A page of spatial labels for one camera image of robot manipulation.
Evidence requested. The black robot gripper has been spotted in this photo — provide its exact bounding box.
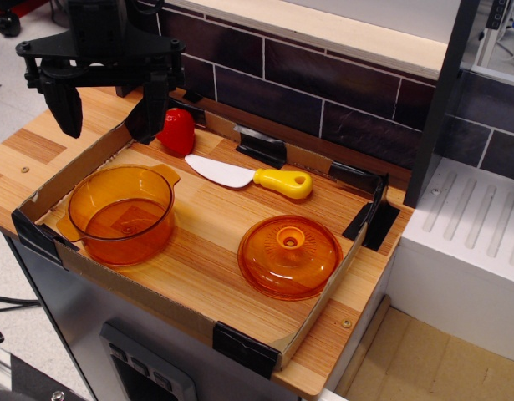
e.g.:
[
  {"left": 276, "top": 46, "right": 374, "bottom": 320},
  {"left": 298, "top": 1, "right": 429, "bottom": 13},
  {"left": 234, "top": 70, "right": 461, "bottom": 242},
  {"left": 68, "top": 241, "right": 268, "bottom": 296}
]
[{"left": 16, "top": 1, "right": 185, "bottom": 145}]

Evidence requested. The cardboard fence with black tape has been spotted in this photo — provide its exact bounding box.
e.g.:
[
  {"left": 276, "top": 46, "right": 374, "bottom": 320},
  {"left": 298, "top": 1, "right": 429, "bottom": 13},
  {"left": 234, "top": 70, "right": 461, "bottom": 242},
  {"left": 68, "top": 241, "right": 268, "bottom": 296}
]
[{"left": 12, "top": 88, "right": 412, "bottom": 395}]

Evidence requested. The orange transparent plastic pot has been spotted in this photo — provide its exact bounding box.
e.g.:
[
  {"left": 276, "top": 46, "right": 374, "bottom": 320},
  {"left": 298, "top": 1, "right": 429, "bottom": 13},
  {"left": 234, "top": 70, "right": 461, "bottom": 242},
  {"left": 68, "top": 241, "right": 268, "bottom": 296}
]
[{"left": 57, "top": 164, "right": 180, "bottom": 266}]

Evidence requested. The orange transparent pot lid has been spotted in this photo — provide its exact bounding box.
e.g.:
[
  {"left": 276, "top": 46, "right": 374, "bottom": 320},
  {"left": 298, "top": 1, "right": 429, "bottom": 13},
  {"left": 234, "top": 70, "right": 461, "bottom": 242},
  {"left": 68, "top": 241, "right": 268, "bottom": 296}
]
[{"left": 237, "top": 215, "right": 343, "bottom": 301}]

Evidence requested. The red toy strawberry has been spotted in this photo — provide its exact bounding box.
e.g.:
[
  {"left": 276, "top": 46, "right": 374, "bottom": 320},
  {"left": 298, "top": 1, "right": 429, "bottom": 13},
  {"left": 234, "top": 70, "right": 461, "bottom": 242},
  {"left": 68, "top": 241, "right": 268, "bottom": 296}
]
[{"left": 156, "top": 108, "right": 195, "bottom": 156}]

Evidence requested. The black caster wheel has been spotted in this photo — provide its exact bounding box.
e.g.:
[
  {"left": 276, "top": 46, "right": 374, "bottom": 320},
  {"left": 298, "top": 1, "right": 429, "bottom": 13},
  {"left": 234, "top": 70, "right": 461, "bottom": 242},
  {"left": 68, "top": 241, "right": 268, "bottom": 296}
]
[{"left": 0, "top": 9, "right": 21, "bottom": 38}]

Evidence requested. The toy oven control panel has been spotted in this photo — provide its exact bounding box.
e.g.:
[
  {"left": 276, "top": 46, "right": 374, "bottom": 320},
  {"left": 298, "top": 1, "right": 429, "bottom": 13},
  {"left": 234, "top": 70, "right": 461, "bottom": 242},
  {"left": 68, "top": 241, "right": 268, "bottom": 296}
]
[{"left": 100, "top": 322, "right": 198, "bottom": 400}]

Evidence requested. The white toy sink drainboard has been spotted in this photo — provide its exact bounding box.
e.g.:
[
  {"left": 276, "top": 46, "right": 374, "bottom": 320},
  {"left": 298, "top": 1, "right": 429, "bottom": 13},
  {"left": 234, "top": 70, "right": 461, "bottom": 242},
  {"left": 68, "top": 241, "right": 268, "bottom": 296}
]
[{"left": 387, "top": 159, "right": 514, "bottom": 361}]

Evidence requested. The black cable on floor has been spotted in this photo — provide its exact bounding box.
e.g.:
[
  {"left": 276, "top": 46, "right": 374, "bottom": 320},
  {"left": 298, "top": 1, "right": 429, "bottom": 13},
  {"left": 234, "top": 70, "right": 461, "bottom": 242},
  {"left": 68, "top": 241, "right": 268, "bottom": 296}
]
[{"left": 0, "top": 293, "right": 40, "bottom": 348}]

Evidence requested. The black vertical post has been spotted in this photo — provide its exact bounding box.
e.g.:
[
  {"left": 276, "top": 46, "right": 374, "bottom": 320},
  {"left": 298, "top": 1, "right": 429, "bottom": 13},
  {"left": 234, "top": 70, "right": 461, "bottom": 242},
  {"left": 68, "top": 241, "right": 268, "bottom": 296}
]
[{"left": 404, "top": 1, "right": 479, "bottom": 208}]

